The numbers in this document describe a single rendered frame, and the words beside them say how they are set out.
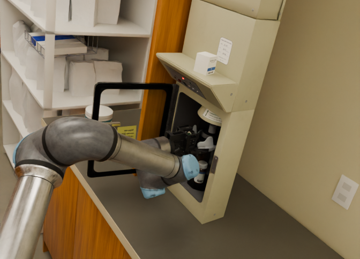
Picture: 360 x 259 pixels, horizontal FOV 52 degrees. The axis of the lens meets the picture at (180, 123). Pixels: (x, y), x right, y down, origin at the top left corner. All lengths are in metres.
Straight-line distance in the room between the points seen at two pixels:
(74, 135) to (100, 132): 0.06
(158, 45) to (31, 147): 0.66
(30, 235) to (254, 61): 0.79
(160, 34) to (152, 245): 0.75
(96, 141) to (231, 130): 0.53
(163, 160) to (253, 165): 0.80
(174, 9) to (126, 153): 0.64
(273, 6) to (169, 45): 0.44
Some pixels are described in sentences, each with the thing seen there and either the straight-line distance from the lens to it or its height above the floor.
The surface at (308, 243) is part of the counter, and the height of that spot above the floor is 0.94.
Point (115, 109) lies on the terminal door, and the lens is 1.38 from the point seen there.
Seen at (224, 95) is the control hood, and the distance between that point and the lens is 1.16.
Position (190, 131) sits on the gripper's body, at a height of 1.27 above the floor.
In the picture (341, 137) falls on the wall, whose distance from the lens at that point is 1.49.
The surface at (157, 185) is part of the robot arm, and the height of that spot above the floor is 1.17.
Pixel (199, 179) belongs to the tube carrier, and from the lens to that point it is 1.47.
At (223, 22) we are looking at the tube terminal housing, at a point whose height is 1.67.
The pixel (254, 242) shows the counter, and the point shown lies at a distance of 1.46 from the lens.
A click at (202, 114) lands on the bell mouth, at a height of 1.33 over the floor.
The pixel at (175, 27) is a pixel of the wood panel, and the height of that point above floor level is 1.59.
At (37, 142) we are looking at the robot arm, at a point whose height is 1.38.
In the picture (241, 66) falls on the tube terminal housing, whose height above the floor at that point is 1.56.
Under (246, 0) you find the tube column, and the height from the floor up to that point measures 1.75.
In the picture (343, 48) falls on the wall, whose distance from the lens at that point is 1.47.
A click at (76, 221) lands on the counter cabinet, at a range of 1.87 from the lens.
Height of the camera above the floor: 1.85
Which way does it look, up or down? 25 degrees down
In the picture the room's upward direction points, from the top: 11 degrees clockwise
